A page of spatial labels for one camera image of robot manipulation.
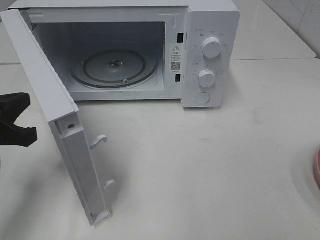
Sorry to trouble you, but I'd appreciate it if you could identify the white microwave knob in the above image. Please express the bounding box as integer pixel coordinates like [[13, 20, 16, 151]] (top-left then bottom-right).
[[201, 36, 222, 59], [198, 69, 217, 88]]

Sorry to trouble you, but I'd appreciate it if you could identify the pink round plate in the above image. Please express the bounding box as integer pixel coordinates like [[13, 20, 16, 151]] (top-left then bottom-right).
[[313, 149, 320, 188]]

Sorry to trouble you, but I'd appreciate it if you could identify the glass microwave turntable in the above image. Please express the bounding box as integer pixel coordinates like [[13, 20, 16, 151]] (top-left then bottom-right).
[[69, 49, 159, 89]]

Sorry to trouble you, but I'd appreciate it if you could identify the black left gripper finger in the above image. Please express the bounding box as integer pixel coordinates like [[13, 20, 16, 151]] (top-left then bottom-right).
[[0, 92, 31, 123], [0, 121, 38, 148]]

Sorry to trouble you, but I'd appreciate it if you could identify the white microwave oven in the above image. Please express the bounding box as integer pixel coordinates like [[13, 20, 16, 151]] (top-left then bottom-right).
[[6, 0, 240, 108]]

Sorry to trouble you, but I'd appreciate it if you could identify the round white door button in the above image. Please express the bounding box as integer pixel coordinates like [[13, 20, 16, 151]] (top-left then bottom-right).
[[195, 92, 210, 105]]

